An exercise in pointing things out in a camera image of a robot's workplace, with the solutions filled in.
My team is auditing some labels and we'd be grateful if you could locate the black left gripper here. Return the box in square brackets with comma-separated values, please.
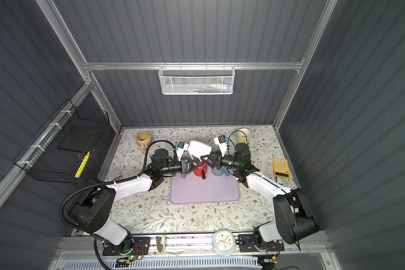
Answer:
[159, 157, 200, 177]

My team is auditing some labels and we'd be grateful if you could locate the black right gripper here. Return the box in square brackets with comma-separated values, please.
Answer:
[202, 150, 241, 172]

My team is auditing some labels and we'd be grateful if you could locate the red mug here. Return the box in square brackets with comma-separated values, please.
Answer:
[192, 159, 208, 180]

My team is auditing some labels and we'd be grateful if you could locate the white mug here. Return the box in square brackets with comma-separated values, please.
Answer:
[187, 141, 212, 159]

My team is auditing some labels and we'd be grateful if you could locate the blue polka dot mug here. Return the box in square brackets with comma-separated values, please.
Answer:
[211, 167, 230, 177]

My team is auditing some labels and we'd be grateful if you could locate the light green mug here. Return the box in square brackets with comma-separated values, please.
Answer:
[237, 128, 251, 144]

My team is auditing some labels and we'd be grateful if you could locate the beige speckled mug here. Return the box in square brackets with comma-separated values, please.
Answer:
[136, 130, 152, 152]

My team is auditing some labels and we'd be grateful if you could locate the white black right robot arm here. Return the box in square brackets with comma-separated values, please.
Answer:
[200, 143, 320, 246]

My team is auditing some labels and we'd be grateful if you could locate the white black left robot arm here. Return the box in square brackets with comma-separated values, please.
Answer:
[58, 139, 201, 255]

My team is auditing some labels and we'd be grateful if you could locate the lavender plastic tray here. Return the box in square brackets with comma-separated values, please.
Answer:
[170, 167, 240, 204]

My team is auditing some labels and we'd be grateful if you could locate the yellow calculator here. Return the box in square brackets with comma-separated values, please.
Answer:
[273, 157, 291, 179]

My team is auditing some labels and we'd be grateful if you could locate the small white clock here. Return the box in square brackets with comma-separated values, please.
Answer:
[211, 229, 236, 257]

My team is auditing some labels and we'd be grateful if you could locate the yellow marker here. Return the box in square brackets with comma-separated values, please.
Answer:
[75, 151, 91, 178]

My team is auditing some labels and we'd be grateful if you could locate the white wire basket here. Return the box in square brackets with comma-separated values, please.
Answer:
[158, 64, 236, 95]

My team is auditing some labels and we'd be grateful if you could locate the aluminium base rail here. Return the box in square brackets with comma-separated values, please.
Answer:
[54, 231, 332, 259]

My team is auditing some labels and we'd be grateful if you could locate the black wire basket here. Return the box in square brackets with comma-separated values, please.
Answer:
[13, 100, 110, 183]

